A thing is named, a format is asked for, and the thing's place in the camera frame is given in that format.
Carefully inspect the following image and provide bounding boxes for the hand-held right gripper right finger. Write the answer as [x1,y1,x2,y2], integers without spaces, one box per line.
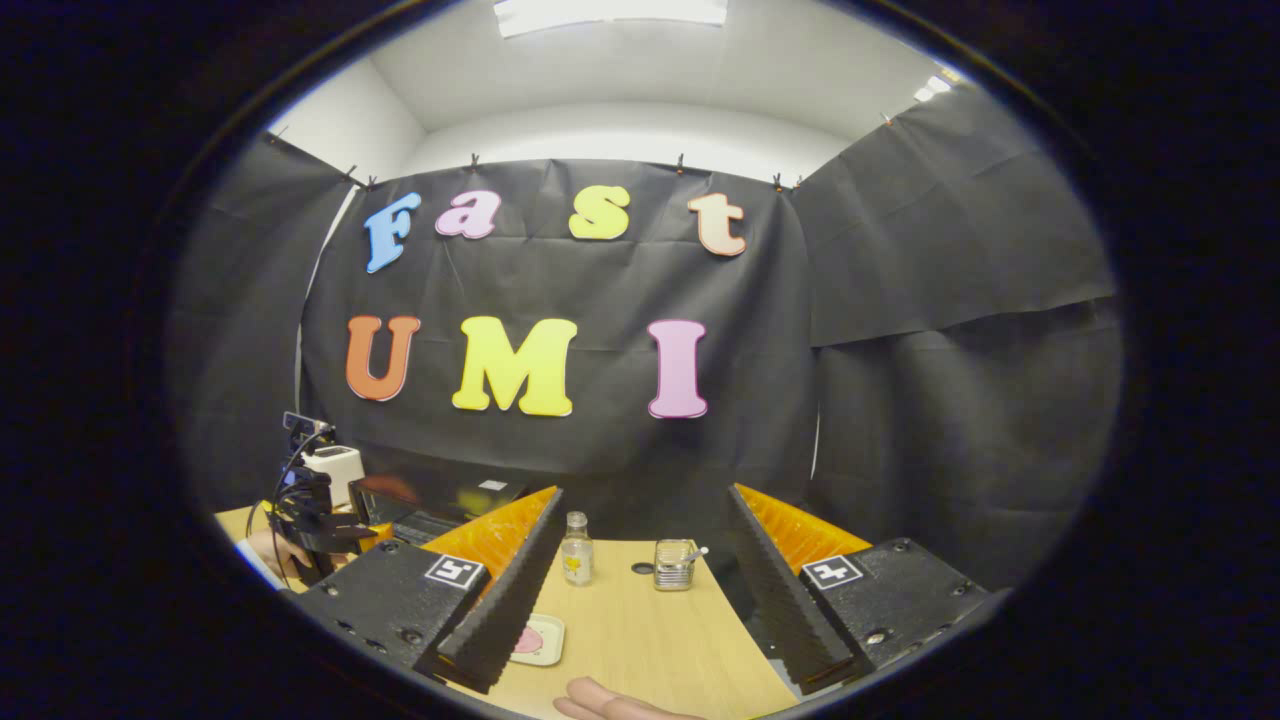
[727,483,991,696]

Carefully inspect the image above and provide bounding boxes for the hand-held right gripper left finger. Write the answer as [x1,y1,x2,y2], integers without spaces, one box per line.
[300,487,566,694]

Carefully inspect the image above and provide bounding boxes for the black electric oven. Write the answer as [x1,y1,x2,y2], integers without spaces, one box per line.
[350,475,529,549]

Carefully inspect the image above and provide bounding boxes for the white square plate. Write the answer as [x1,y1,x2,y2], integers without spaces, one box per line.
[510,613,566,668]

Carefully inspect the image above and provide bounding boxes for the large ceiling light panel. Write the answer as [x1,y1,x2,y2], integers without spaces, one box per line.
[493,0,729,39]

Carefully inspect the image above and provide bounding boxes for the small clear glass bottle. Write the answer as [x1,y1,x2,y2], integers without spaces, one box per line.
[560,511,595,587]

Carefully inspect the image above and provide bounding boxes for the white toaster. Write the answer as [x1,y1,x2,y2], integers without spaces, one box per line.
[300,445,366,508]

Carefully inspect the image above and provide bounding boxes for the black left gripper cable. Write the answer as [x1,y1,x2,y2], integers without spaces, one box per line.
[268,430,331,591]

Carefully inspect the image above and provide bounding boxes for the black backdrop cloth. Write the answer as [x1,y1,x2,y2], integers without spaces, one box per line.
[165,85,1121,591]

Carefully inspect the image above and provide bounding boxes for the glass jar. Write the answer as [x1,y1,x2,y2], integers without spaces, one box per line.
[654,539,698,592]

